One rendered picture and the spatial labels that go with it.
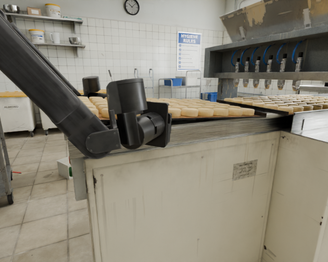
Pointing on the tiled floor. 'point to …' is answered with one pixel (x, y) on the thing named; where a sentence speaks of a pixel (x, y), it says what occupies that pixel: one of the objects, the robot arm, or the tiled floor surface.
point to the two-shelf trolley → (180, 86)
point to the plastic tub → (63, 165)
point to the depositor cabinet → (304, 198)
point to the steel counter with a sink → (318, 88)
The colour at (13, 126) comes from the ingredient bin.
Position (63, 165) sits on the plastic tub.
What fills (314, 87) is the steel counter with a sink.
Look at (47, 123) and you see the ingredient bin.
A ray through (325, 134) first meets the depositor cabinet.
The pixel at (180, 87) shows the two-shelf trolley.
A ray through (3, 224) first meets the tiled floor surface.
